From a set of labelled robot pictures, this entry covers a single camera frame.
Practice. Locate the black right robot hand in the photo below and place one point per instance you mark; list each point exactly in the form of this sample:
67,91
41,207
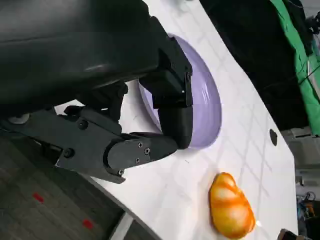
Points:
287,235

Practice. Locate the orange and white bread roll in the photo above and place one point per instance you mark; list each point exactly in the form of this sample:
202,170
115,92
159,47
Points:
230,207

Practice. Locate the green cloth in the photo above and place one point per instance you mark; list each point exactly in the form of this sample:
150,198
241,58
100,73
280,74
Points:
308,100

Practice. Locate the black table grommet hole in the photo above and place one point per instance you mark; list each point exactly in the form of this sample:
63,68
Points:
273,137

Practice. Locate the lilac plate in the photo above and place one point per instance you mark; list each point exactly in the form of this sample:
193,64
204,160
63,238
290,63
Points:
207,100

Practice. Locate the black backdrop cloth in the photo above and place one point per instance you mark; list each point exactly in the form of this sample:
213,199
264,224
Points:
255,50

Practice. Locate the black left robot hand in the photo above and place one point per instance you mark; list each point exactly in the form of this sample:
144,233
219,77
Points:
75,62

